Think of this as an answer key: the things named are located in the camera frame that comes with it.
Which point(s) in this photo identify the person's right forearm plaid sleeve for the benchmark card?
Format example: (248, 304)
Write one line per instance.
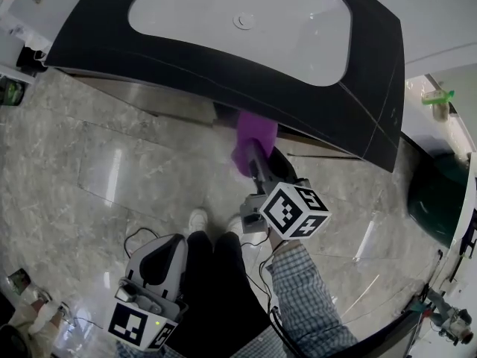
(302, 304)

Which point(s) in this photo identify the person's white shoe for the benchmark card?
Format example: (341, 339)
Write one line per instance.
(234, 224)
(197, 220)

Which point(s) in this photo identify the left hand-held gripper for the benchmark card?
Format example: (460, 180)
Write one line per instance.
(143, 319)

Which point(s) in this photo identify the dark green waste bin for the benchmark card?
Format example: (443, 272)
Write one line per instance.
(436, 196)

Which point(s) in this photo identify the person's right white shoe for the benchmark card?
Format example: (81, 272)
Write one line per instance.
(234, 224)

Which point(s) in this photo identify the white side counter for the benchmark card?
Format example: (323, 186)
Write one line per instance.
(456, 132)

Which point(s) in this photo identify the purple cloth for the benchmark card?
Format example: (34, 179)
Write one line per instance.
(257, 129)

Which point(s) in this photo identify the person's right leg black trousers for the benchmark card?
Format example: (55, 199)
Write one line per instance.
(233, 267)

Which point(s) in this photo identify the green plastic bottle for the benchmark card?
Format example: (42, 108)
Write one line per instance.
(436, 97)

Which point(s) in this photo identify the round metal sink drain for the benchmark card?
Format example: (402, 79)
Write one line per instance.
(243, 20)

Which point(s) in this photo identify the person's left white shoe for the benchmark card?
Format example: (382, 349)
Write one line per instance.
(197, 220)

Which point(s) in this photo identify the person's left leg black trousers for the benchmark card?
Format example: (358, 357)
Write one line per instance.
(199, 274)

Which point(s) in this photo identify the person's leg black trousers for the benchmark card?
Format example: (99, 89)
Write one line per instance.
(233, 267)
(199, 274)

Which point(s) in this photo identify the white appliance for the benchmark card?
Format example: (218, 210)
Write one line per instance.
(41, 2)

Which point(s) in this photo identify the black-topped sink cabinet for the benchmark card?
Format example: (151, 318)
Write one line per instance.
(208, 69)

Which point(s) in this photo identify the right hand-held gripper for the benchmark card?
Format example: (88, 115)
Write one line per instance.
(290, 209)

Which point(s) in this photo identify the person's left forearm plaid sleeve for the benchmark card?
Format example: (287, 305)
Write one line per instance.
(128, 351)

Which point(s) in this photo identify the green packet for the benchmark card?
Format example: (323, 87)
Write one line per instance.
(11, 91)

